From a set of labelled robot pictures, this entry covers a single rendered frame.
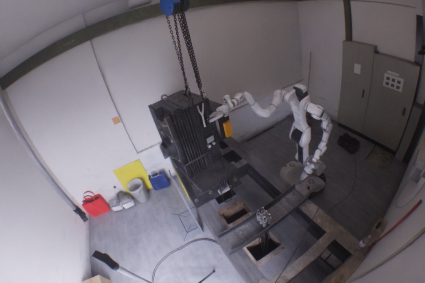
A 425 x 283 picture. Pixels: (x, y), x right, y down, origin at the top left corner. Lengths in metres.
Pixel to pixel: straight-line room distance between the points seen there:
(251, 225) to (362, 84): 2.84
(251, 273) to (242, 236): 0.36
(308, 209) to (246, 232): 0.62
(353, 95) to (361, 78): 0.37
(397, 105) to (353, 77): 0.93
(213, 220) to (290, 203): 0.75
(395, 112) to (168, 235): 3.89
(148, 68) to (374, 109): 3.65
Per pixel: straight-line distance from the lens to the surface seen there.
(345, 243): 1.82
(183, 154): 1.71
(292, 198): 1.92
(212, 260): 2.39
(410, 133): 3.59
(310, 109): 1.65
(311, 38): 4.16
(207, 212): 1.91
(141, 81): 2.64
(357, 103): 3.70
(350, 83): 3.64
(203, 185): 1.82
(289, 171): 2.59
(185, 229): 2.64
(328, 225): 1.84
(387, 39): 3.51
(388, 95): 3.44
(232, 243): 1.71
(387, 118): 3.59
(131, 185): 3.21
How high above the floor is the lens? 2.24
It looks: 30 degrees down
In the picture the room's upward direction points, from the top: 13 degrees counter-clockwise
